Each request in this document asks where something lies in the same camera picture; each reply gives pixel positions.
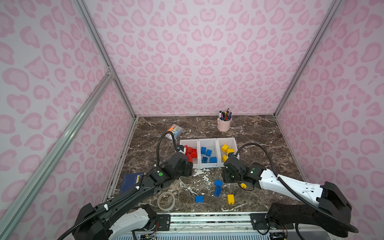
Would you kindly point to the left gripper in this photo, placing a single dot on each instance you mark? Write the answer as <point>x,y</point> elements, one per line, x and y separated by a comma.
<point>189,168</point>

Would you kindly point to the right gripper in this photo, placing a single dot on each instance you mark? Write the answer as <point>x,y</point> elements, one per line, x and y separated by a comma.
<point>225,176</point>

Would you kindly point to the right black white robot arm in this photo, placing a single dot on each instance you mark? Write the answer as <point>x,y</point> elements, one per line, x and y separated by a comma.
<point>321,205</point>

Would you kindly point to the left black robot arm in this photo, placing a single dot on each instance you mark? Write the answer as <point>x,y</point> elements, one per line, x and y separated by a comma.
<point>95,223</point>

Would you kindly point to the right white plastic bin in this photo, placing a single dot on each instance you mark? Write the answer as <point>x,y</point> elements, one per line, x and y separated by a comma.
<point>231,142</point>

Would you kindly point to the highlighter marker pack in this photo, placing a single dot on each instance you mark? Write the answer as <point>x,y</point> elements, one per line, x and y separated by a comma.
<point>176,130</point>

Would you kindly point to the middle white plastic bin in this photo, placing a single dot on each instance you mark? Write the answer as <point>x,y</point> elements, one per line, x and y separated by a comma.
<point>211,145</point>

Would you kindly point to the clear tape roll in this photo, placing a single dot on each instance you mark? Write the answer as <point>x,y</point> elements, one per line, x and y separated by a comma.
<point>166,201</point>

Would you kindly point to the pink pen cup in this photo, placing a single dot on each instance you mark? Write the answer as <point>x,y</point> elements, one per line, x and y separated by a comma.
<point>223,126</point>

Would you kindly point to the blue notebook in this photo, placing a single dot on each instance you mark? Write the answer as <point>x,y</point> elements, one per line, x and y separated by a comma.
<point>130,180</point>

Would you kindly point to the pens in cup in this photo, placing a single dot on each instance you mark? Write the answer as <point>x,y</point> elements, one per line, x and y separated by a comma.
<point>225,115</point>

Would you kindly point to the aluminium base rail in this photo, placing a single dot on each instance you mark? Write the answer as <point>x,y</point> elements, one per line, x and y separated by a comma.
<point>139,225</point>

